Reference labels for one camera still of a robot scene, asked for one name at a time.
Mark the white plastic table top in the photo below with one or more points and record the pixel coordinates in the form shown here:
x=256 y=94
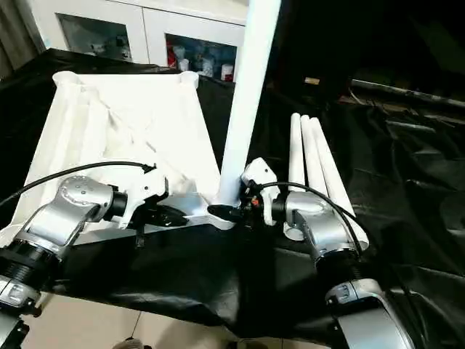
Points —
x=127 y=120

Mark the white plastic table leg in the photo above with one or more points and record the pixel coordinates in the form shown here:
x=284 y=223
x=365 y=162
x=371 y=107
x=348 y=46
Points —
x=296 y=145
x=250 y=91
x=327 y=160
x=310 y=152

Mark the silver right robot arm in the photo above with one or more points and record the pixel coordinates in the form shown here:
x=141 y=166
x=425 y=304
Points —
x=319 y=218

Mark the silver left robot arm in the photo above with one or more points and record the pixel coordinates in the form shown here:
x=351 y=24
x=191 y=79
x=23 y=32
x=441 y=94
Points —
x=69 y=211

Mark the black mat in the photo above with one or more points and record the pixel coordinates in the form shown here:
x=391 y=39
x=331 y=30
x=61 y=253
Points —
x=181 y=269

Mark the grey robot left foot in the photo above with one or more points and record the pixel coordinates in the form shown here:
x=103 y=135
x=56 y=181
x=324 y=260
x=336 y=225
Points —
x=130 y=343

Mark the small tan label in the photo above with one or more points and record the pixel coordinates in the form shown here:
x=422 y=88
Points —
x=311 y=80

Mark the red bottle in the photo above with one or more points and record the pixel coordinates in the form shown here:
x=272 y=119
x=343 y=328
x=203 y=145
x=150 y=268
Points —
x=172 y=54

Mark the dark metal pole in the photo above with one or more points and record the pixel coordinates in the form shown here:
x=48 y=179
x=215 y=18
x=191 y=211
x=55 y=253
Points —
x=407 y=94

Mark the white glass-door cabinet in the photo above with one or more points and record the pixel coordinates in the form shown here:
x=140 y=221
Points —
x=152 y=18

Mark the grey curtain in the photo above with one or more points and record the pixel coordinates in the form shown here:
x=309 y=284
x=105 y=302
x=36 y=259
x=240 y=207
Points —
x=16 y=36

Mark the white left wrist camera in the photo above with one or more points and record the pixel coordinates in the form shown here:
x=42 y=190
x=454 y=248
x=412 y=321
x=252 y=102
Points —
x=145 y=185

